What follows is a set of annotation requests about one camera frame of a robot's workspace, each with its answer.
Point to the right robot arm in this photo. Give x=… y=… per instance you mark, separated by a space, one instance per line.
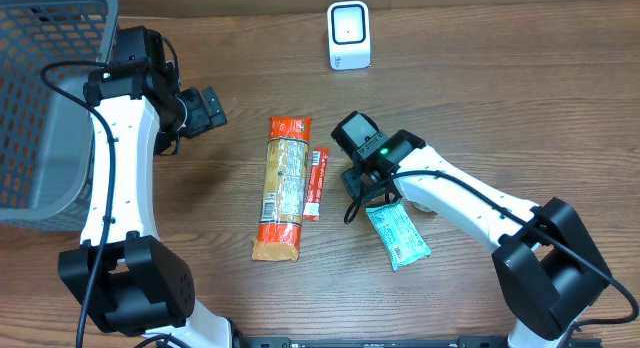
x=548 y=266

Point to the red snack stick packet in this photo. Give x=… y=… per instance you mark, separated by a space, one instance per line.
x=320 y=157

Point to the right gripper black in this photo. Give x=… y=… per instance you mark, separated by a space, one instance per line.
x=356 y=190

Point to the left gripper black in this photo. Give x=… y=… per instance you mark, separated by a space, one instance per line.
x=213 y=108

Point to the white barcode scanner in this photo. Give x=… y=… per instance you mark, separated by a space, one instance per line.
x=349 y=35

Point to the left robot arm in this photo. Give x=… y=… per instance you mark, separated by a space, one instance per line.
x=124 y=278

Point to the grey plastic mesh basket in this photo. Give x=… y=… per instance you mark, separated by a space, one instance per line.
x=46 y=139

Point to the long orange pasta packet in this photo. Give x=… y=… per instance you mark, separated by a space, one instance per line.
x=279 y=232

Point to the green lid spice jar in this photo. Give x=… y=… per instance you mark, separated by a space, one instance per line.
x=422 y=208

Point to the teal wet wipes pack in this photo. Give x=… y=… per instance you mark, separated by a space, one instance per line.
x=398 y=233

